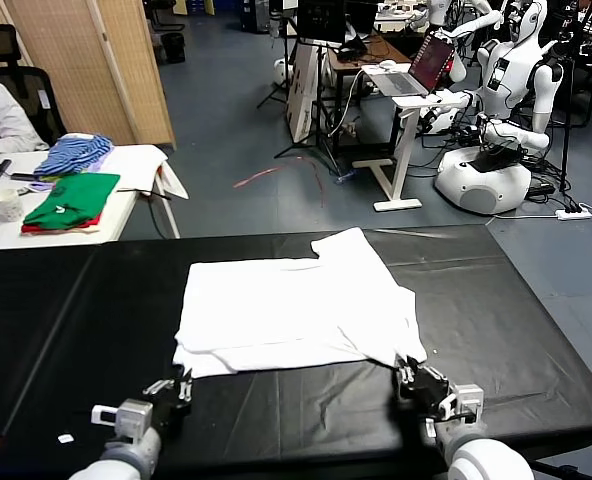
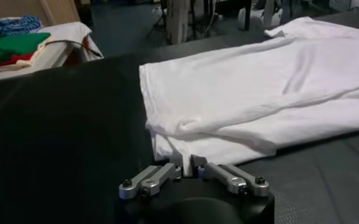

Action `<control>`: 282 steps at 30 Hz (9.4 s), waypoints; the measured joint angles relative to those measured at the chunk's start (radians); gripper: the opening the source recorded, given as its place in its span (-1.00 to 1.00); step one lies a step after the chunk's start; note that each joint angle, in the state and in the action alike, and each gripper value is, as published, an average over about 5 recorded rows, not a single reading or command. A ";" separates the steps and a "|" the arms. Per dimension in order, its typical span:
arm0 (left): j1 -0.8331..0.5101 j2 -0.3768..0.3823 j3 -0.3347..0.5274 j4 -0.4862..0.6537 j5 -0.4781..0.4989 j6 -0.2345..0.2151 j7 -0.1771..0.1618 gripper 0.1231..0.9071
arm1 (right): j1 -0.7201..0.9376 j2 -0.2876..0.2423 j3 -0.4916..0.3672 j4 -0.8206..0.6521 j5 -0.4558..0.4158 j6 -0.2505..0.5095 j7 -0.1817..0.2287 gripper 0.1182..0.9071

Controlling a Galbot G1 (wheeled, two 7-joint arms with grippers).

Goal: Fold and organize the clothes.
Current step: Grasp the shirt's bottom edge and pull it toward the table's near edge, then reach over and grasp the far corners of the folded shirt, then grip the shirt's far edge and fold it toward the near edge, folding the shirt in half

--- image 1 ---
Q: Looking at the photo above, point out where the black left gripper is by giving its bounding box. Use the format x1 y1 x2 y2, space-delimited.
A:
142 368 195 437

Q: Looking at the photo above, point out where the white paper cup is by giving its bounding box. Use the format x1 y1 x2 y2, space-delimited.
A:
0 188 25 223

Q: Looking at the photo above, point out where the white printed board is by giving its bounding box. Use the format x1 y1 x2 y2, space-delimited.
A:
284 42 322 147

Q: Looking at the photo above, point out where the green folded shirt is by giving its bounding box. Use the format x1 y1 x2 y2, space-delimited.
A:
23 172 121 231

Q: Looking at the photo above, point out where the white t-shirt with red print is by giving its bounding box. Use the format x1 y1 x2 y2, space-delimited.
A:
171 227 429 379

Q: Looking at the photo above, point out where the red cable on floor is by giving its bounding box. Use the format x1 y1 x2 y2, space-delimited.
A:
232 154 327 209

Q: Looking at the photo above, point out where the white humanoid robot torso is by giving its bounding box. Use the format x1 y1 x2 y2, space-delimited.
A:
408 0 505 39

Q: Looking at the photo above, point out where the black monitor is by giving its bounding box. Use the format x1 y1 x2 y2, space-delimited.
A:
295 0 347 46

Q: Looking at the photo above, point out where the black trash bin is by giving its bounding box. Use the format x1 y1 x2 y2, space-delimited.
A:
159 32 186 65

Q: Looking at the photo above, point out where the red folded shirt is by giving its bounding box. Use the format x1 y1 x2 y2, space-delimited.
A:
20 214 101 234

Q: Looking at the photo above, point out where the blue striped clothes pile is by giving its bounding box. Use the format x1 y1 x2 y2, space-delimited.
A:
33 133 115 177

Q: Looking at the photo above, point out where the lavender folded cloth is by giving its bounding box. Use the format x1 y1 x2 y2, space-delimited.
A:
83 149 113 174

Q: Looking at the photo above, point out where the black tripod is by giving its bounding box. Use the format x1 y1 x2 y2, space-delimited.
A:
255 9 302 110

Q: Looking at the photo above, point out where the white laptop stand desk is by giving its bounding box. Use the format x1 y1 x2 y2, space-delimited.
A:
351 92 470 213

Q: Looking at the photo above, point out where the grey laptop with red screen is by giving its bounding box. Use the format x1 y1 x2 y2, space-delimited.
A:
363 33 456 97

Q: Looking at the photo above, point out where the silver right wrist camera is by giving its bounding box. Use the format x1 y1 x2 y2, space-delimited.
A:
440 383 485 426

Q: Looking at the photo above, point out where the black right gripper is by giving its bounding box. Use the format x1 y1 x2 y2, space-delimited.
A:
395 354 452 420

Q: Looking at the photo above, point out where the white side table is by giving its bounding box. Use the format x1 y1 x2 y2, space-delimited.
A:
0 144 181 251

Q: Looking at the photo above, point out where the black office chair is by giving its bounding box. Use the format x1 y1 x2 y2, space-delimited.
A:
0 23 67 149

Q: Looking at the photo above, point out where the white cloth bag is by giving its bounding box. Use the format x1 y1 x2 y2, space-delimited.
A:
93 144 190 201

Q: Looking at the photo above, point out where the black stand pole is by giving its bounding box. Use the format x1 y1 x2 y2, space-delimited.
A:
555 29 580 194

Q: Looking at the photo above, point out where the white power strip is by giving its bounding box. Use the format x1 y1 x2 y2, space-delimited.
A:
554 202 592 221

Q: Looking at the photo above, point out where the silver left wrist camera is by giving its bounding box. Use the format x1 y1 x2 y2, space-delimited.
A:
91 398 155 442

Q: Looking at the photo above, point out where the white humanoid robot on base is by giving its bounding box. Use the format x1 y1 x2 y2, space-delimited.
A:
415 0 565 216

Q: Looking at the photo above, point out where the brown wooden desk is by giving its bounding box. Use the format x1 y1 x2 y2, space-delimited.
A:
325 33 412 156

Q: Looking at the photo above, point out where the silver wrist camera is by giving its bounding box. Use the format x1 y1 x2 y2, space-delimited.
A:
440 383 485 426
91 398 155 442

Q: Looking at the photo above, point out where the bamboo folding screen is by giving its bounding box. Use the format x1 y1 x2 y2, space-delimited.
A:
0 0 177 151

